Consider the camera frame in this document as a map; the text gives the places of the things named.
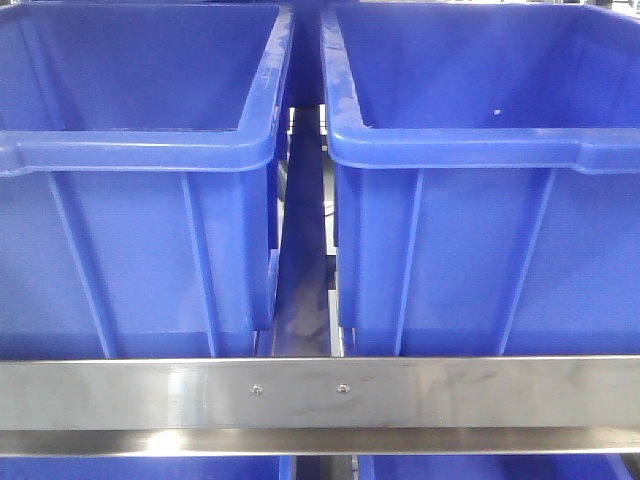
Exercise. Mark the blue bin front left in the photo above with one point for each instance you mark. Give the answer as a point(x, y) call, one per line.
point(139, 144)

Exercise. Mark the blue bin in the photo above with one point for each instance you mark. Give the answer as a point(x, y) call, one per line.
point(139, 144)
point(487, 177)

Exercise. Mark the steel shelf front rail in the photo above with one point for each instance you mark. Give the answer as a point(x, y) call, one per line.
point(501, 405)

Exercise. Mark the blue bin shelf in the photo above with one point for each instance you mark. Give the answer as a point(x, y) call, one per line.
point(580, 466)
point(267, 467)

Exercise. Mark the left screw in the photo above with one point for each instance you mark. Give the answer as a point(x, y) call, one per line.
point(256, 390)

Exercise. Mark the blue bin front right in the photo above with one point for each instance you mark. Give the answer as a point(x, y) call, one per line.
point(487, 177)

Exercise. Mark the blue bin lower shelf right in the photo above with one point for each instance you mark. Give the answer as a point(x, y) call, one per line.
point(580, 466)

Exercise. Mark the blue bin lower shelf left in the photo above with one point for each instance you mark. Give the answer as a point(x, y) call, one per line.
point(267, 467)

